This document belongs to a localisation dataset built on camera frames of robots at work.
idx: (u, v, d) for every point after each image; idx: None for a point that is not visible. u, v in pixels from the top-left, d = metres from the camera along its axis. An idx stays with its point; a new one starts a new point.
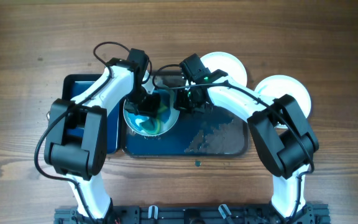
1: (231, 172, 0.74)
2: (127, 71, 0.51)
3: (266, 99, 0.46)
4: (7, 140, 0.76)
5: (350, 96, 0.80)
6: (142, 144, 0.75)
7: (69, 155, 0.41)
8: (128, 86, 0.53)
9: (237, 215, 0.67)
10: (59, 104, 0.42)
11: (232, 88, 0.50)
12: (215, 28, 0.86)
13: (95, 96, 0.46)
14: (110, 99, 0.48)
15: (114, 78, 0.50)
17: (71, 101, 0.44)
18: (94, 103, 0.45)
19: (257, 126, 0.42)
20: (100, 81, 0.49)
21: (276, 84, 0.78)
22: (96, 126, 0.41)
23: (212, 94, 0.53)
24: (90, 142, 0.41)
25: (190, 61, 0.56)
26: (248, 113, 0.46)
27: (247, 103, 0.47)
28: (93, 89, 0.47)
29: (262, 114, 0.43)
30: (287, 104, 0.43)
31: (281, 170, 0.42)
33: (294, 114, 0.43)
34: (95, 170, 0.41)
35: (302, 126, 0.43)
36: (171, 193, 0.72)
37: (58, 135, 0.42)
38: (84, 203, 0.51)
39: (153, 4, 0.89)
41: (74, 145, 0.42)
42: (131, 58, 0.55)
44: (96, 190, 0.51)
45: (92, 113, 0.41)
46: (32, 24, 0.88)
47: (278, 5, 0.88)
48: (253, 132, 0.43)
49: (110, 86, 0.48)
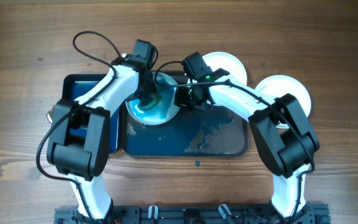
1: (231, 172, 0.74)
2: (132, 71, 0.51)
3: (269, 99, 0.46)
4: (7, 140, 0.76)
5: (350, 96, 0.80)
6: (142, 144, 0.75)
7: (71, 154, 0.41)
8: (133, 86, 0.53)
9: (237, 215, 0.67)
10: (62, 105, 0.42)
11: (233, 87, 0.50)
12: (215, 28, 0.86)
13: (99, 97, 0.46)
14: (114, 99, 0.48)
15: (119, 78, 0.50)
17: (74, 101, 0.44)
18: (98, 104, 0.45)
19: (258, 124, 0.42)
20: (105, 81, 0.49)
21: (276, 84, 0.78)
22: (98, 125, 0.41)
23: (212, 91, 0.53)
24: (91, 142, 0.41)
25: (192, 59, 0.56)
26: (249, 112, 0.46)
27: (248, 102, 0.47)
28: (97, 89, 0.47)
29: (263, 113, 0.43)
30: (288, 103, 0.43)
31: (281, 170, 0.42)
33: (296, 112, 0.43)
34: (96, 170, 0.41)
35: (302, 126, 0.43)
36: (171, 193, 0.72)
37: (61, 136, 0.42)
38: (84, 203, 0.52)
39: (153, 4, 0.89)
41: (76, 145, 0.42)
42: (136, 51, 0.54)
44: (96, 190, 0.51)
45: (96, 114, 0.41)
46: (32, 23, 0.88)
47: (278, 5, 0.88)
48: (255, 131, 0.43)
49: (114, 86, 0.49)
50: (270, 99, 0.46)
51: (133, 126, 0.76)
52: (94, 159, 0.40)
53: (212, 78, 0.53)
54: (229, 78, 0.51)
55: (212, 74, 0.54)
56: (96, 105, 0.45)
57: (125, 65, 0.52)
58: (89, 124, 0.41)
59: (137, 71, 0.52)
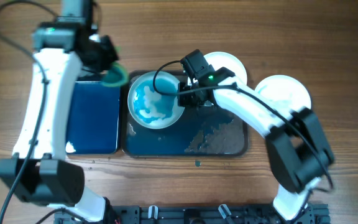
1: (232, 172, 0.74)
2: (68, 36, 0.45)
3: (282, 111, 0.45)
4: (7, 140, 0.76)
5: (350, 96, 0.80)
6: (142, 145, 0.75)
7: (43, 201, 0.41)
8: (75, 66, 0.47)
9: (237, 215, 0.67)
10: (4, 164, 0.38)
11: (241, 93, 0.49)
12: (215, 28, 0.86)
13: (38, 137, 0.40)
14: (57, 120, 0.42)
15: (50, 81, 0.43)
17: (14, 156, 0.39)
18: (41, 149, 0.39)
19: (276, 143, 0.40)
20: (36, 93, 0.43)
21: (276, 84, 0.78)
22: (53, 180, 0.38)
23: (219, 97, 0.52)
24: (58, 191, 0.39)
25: (192, 58, 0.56)
26: (263, 125, 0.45)
27: (262, 114, 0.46)
28: (33, 119, 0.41)
29: (279, 130, 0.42)
30: (306, 118, 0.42)
31: (298, 188, 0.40)
33: (314, 128, 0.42)
34: (75, 198, 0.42)
35: (321, 142, 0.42)
36: (171, 193, 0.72)
37: (24, 192, 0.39)
38: (78, 216, 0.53)
39: (153, 4, 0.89)
41: (42, 196, 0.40)
42: (69, 10, 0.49)
44: (83, 205, 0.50)
45: (46, 172, 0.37)
46: (33, 24, 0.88)
47: (278, 5, 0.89)
48: (273, 149, 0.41)
49: (51, 102, 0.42)
50: (285, 112, 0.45)
51: (133, 126, 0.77)
52: (69, 198, 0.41)
53: (217, 79, 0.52)
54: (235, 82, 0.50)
55: (217, 76, 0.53)
56: (40, 153, 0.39)
57: (55, 34, 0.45)
58: (46, 182, 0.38)
59: (68, 53, 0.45)
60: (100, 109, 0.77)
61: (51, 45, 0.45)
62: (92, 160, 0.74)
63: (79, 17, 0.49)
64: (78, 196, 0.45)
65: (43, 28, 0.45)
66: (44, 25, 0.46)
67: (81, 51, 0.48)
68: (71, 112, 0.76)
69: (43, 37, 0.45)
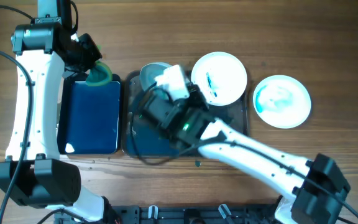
1: (231, 172, 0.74)
2: (48, 34, 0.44)
3: (297, 165, 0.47)
4: (7, 140, 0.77)
5: (350, 96, 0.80)
6: (142, 145, 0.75)
7: (41, 203, 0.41)
8: (60, 64, 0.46)
9: (237, 215, 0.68)
10: None
11: (237, 145, 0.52)
12: (216, 28, 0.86)
13: (29, 139, 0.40)
14: (47, 120, 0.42)
15: (35, 83, 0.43)
17: (7, 161, 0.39)
18: (33, 149, 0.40)
19: (308, 210, 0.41)
20: (23, 94, 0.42)
21: (276, 84, 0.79)
22: (48, 181, 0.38)
23: (205, 149, 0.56)
24: (53, 191, 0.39)
25: (153, 104, 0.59)
26: (282, 185, 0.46)
27: (276, 173, 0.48)
28: (23, 121, 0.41)
29: (303, 192, 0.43)
30: (325, 169, 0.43)
31: None
33: (332, 174, 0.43)
34: (73, 196, 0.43)
35: (340, 182, 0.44)
36: (171, 193, 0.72)
37: (22, 195, 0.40)
38: (78, 216, 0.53)
39: (153, 5, 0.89)
41: (39, 197, 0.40)
42: (44, 12, 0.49)
44: (84, 206, 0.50)
45: (40, 173, 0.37)
46: None
47: (278, 5, 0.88)
48: (301, 213, 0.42)
49: (39, 103, 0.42)
50: (303, 170, 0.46)
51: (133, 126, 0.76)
52: (67, 197, 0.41)
53: (196, 128, 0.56)
54: (222, 130, 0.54)
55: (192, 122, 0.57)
56: (33, 154, 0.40)
57: (35, 35, 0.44)
58: (41, 182, 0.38)
59: (50, 53, 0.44)
60: (100, 109, 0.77)
61: (32, 45, 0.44)
62: (92, 160, 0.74)
63: (58, 15, 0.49)
64: (77, 195, 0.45)
65: (22, 29, 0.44)
66: (21, 27, 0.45)
67: (64, 51, 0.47)
68: (71, 113, 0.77)
69: (22, 40, 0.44)
